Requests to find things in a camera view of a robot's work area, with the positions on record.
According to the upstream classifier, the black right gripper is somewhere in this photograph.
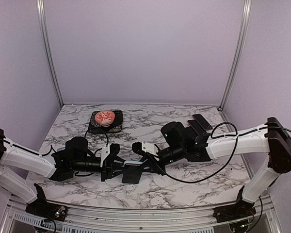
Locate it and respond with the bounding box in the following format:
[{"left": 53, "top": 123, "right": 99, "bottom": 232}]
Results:
[{"left": 136, "top": 143, "right": 185, "bottom": 176}]

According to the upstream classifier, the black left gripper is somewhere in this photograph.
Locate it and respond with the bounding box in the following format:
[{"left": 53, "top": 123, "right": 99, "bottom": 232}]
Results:
[{"left": 72, "top": 156, "right": 130, "bottom": 182}]

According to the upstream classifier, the light blue phone case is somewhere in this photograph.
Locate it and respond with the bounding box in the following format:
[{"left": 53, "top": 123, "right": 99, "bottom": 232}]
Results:
[{"left": 124, "top": 161, "right": 142, "bottom": 168}]

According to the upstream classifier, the black smartphone purple edge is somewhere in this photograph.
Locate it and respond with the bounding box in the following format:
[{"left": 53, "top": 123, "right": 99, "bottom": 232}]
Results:
[{"left": 193, "top": 114, "right": 213, "bottom": 131}]

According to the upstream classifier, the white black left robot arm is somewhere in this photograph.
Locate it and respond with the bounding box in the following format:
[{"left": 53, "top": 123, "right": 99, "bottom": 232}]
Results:
[{"left": 0, "top": 129, "right": 125, "bottom": 216}]

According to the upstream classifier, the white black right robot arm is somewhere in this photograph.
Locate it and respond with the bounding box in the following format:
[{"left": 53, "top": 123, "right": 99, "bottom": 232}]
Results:
[{"left": 132, "top": 117, "right": 291, "bottom": 217}]

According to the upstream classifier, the black square plate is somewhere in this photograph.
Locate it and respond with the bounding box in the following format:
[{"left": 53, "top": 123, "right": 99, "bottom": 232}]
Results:
[{"left": 88, "top": 110, "right": 123, "bottom": 133}]

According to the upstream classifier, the red white patterned bowl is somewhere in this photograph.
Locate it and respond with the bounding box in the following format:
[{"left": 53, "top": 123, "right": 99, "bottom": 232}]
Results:
[{"left": 95, "top": 110, "right": 115, "bottom": 127}]

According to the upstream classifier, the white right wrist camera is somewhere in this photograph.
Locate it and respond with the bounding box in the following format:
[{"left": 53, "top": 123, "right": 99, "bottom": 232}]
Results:
[{"left": 142, "top": 141, "right": 159, "bottom": 156}]

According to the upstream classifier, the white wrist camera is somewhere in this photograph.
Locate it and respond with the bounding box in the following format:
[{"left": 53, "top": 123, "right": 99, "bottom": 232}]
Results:
[
  {"left": 100, "top": 145, "right": 110, "bottom": 167},
  {"left": 142, "top": 141, "right": 159, "bottom": 156}
]

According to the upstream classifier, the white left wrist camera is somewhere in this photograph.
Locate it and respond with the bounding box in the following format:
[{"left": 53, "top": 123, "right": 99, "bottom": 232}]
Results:
[{"left": 100, "top": 145, "right": 110, "bottom": 167}]

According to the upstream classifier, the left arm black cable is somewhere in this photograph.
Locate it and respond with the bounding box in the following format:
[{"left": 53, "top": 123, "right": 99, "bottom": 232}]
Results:
[{"left": 83, "top": 127, "right": 110, "bottom": 149}]

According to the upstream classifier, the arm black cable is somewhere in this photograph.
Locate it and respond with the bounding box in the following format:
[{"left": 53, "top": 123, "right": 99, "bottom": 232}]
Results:
[
  {"left": 155, "top": 122, "right": 291, "bottom": 184},
  {"left": 83, "top": 127, "right": 110, "bottom": 149}
]

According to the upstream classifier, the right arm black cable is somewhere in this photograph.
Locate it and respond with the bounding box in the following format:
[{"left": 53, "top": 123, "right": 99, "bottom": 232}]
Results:
[{"left": 155, "top": 122, "right": 291, "bottom": 184}]

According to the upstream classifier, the aluminium front rail base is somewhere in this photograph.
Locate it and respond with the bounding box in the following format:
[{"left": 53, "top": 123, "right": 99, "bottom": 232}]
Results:
[{"left": 0, "top": 195, "right": 282, "bottom": 233}]

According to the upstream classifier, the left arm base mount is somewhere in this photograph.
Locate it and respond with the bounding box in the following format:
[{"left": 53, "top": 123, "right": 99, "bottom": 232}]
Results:
[{"left": 25, "top": 203, "right": 68, "bottom": 221}]

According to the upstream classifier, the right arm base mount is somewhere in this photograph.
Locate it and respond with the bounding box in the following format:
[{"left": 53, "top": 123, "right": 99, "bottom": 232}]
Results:
[{"left": 213, "top": 205, "right": 256, "bottom": 223}]

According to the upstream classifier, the left aluminium frame post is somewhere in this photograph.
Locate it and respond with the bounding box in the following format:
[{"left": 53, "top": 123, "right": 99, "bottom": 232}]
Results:
[{"left": 36, "top": 0, "right": 64, "bottom": 108}]

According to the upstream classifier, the aluminium frame post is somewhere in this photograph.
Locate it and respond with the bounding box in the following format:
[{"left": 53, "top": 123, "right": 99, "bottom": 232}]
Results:
[
  {"left": 36, "top": 0, "right": 64, "bottom": 108},
  {"left": 219, "top": 0, "right": 252, "bottom": 111}
]

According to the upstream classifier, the right aluminium frame post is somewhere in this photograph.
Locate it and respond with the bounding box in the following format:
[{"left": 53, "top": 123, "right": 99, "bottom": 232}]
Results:
[{"left": 219, "top": 0, "right": 252, "bottom": 111}]

